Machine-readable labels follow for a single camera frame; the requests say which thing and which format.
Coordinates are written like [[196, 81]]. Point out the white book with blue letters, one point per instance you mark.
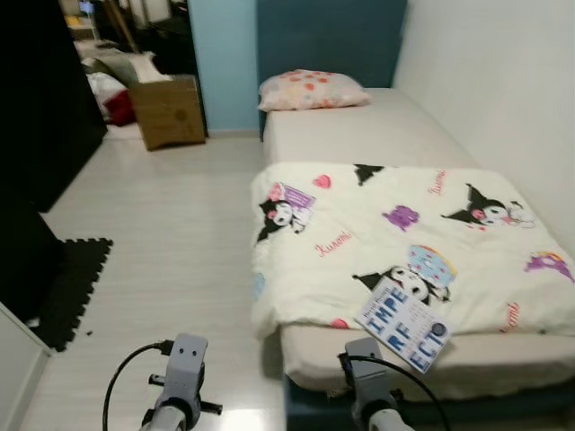
[[404, 328]]

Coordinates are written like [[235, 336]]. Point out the cream cartoon print blanket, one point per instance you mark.
[[359, 233]]

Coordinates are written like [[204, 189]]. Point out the pink pillow with orange blobs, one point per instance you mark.
[[310, 90]]

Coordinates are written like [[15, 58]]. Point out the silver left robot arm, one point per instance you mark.
[[166, 417]]

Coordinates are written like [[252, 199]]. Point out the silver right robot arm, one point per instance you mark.
[[386, 417]]

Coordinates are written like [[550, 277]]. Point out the black foam puzzle mat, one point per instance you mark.
[[76, 287]]

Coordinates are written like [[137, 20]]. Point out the white cabinet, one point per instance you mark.
[[18, 377]]

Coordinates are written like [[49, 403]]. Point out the brown cardboard box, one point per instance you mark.
[[171, 112]]

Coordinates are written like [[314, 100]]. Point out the dark red cloth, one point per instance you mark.
[[120, 109]]

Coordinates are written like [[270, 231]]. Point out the white plastic bag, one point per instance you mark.
[[103, 87]]

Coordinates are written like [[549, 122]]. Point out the black wardrobe cabinet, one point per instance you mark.
[[45, 108]]

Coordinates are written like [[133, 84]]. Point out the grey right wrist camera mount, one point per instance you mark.
[[367, 373]]

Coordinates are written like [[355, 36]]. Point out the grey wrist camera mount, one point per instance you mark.
[[367, 373], [187, 368]]

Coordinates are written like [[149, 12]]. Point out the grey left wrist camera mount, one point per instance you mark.
[[187, 368]]

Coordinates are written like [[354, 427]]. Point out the black door frame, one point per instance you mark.
[[199, 90]]

